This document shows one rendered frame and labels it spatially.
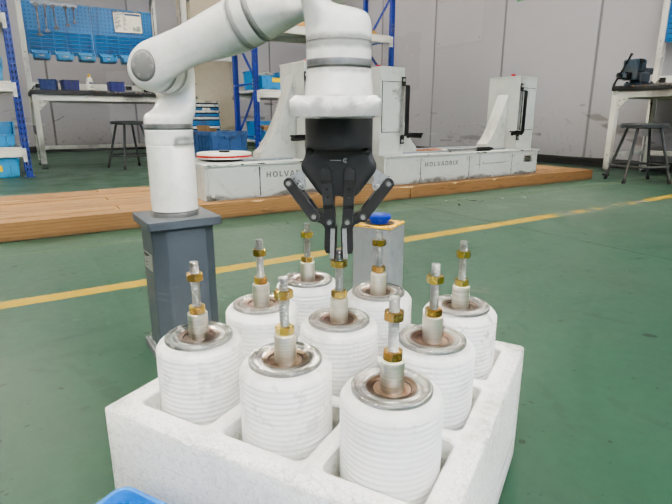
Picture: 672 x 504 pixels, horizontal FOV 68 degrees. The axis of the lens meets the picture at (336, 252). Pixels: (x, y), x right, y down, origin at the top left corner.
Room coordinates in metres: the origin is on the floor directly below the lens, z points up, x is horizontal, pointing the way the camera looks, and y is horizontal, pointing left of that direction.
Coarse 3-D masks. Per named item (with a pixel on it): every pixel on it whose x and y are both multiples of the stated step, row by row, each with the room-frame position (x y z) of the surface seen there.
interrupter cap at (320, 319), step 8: (320, 312) 0.60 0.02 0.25; (328, 312) 0.60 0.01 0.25; (352, 312) 0.59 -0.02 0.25; (360, 312) 0.59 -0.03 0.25; (312, 320) 0.57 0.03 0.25; (320, 320) 0.57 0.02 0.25; (328, 320) 0.57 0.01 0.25; (352, 320) 0.57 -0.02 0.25; (360, 320) 0.57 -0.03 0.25; (368, 320) 0.57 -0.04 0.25; (320, 328) 0.54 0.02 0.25; (328, 328) 0.54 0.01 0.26; (336, 328) 0.54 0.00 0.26; (344, 328) 0.54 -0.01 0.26; (352, 328) 0.54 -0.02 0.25; (360, 328) 0.55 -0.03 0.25
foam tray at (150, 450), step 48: (480, 384) 0.55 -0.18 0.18; (144, 432) 0.47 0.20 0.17; (192, 432) 0.45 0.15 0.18; (240, 432) 0.48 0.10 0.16; (336, 432) 0.45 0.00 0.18; (480, 432) 0.45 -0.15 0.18; (144, 480) 0.47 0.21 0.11; (192, 480) 0.43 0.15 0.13; (240, 480) 0.40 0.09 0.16; (288, 480) 0.38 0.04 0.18; (336, 480) 0.38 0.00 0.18; (480, 480) 0.42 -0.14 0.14
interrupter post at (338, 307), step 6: (330, 300) 0.57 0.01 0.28; (336, 300) 0.57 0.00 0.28; (342, 300) 0.57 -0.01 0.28; (330, 306) 0.57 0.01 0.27; (336, 306) 0.57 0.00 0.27; (342, 306) 0.57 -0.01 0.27; (330, 312) 0.57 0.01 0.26; (336, 312) 0.57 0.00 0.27; (342, 312) 0.57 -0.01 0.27; (330, 318) 0.57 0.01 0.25; (336, 318) 0.57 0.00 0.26; (342, 318) 0.57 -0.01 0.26
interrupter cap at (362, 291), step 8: (352, 288) 0.68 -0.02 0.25; (360, 288) 0.69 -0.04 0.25; (368, 288) 0.69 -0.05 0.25; (392, 288) 0.69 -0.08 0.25; (400, 288) 0.69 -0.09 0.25; (360, 296) 0.65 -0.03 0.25; (368, 296) 0.65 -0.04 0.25; (376, 296) 0.65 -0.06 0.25; (384, 296) 0.65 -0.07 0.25; (400, 296) 0.65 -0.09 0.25
